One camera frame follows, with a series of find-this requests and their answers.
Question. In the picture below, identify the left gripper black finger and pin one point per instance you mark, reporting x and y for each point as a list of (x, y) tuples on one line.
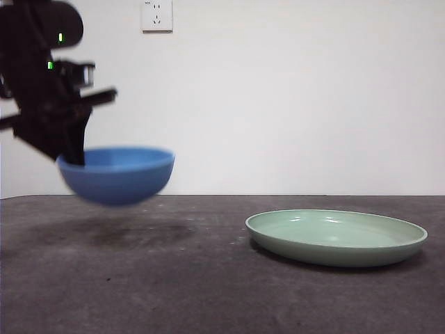
[(41, 135), (78, 139)]

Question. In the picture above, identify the blue ribbed bowl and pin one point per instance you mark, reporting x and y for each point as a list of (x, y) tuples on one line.
[(118, 184)]

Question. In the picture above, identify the pale green round plate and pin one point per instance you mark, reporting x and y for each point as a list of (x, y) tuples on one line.
[(333, 252)]

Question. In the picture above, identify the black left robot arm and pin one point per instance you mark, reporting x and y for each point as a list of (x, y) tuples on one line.
[(28, 69)]

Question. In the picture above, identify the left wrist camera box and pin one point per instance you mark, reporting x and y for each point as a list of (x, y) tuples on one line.
[(86, 74)]

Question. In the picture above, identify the white wall socket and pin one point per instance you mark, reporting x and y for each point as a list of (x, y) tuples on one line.
[(157, 17)]

